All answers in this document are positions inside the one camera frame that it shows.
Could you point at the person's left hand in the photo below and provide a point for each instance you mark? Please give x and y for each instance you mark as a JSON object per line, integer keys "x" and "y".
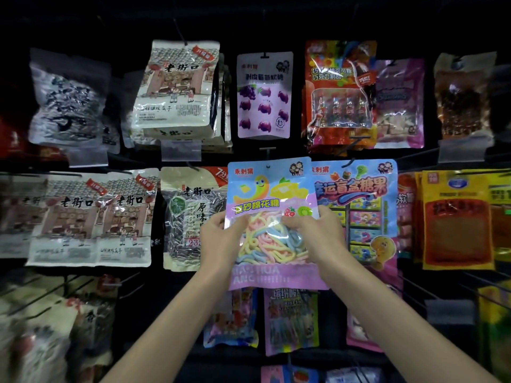
{"x": 215, "y": 247}

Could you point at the person's right hand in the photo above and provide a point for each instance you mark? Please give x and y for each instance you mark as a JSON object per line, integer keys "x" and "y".
{"x": 325, "y": 243}

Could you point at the person's left thumb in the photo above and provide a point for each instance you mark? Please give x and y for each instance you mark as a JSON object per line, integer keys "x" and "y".
{"x": 239, "y": 227}

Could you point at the person's right thumb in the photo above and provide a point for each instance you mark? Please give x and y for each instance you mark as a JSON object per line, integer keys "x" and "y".
{"x": 297, "y": 223}

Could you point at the person's left forearm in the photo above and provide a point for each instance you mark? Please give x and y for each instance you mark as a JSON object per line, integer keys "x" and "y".
{"x": 175, "y": 327}

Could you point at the person's right forearm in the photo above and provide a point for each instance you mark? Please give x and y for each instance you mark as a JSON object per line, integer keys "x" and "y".
{"x": 391, "y": 331}

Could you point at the beige sunflower seed packet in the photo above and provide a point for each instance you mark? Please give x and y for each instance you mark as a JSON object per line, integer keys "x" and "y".
{"x": 187, "y": 219}

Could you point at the blue colourful candy packet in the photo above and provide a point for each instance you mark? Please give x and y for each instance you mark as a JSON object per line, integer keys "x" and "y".
{"x": 363, "y": 211}

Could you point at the blue cartoon candy packet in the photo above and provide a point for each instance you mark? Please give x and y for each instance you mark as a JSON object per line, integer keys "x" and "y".
{"x": 233, "y": 319}

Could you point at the clear price tag holder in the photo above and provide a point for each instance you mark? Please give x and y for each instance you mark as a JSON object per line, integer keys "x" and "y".
{"x": 465, "y": 149}
{"x": 181, "y": 150}
{"x": 88, "y": 157}
{"x": 449, "y": 312}

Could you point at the purple green candy packet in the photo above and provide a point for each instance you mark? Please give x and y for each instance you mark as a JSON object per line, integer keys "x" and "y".
{"x": 291, "y": 323}

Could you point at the red snack packet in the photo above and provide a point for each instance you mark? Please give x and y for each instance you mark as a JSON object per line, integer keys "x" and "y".
{"x": 406, "y": 215}

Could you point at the white seed packet building print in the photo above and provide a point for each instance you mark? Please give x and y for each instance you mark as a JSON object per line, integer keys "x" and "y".
{"x": 127, "y": 223}
{"x": 18, "y": 219}
{"x": 64, "y": 223}
{"x": 175, "y": 87}

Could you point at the pink white candy packet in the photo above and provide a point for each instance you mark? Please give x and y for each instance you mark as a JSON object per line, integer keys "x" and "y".
{"x": 359, "y": 335}

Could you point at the white packet purple grape print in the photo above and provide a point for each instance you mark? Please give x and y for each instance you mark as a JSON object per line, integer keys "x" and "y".
{"x": 264, "y": 95}

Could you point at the orange cola gummy packet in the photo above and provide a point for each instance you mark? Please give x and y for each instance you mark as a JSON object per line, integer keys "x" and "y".
{"x": 339, "y": 95}

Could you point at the pink blue candy packet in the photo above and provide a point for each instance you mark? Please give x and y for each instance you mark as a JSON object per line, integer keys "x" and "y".
{"x": 289, "y": 374}

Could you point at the yellow spicy strip packet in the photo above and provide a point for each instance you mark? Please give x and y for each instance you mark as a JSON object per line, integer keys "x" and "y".
{"x": 457, "y": 223}
{"x": 502, "y": 219}

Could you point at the pale blue candy packet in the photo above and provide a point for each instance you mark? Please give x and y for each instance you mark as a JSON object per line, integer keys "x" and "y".
{"x": 353, "y": 375}

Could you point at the clear brown snack packet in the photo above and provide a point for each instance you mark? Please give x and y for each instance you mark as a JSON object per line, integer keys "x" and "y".
{"x": 463, "y": 95}

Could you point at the clear black-print seed packet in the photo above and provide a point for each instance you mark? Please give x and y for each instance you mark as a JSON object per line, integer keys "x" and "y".
{"x": 68, "y": 103}

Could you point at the pile of pale snack packets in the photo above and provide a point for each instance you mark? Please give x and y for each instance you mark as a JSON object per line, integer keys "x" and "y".
{"x": 44, "y": 335}

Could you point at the yellow green snack packet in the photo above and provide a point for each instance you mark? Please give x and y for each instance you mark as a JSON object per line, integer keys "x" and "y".
{"x": 495, "y": 331}

